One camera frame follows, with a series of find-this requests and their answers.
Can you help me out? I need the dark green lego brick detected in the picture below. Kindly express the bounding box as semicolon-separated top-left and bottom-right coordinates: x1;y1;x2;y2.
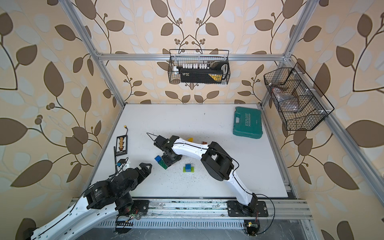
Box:
158;160;168;170

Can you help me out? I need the lime green lego brick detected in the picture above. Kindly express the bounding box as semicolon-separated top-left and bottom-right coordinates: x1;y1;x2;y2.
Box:
183;165;195;173

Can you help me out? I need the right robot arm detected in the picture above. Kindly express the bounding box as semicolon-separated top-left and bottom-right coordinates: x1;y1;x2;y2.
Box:
153;136;258;214

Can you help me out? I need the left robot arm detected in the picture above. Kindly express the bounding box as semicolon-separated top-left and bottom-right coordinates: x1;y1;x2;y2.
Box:
22;163;152;240

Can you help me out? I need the black hex key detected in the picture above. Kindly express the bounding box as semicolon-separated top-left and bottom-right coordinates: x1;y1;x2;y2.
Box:
113;146;118;176

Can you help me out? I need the black bit holder card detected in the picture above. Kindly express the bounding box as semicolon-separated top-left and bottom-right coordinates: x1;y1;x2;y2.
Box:
115;135;128;156

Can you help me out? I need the green tool case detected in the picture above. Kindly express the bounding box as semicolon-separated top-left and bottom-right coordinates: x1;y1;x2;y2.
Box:
233;107;263;139

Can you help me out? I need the black box in basket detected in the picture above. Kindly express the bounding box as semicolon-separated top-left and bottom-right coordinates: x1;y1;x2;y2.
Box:
174;61;230;84

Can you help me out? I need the plastic bag in basket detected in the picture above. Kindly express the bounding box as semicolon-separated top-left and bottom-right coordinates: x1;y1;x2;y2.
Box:
272;87;300;112

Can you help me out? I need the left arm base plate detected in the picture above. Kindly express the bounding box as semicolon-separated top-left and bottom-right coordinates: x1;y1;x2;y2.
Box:
119;200;150;216

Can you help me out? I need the back wire basket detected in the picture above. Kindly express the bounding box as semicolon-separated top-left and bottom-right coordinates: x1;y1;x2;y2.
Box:
168;49;231;85

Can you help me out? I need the wire basket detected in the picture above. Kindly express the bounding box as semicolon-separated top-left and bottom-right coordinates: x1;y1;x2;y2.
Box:
168;49;231;85
264;63;335;131

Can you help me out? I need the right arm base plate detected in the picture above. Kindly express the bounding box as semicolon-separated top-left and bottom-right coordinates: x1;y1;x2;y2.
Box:
227;201;269;218

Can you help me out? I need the right wire basket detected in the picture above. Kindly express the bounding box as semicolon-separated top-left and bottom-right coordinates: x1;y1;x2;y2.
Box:
264;63;335;131

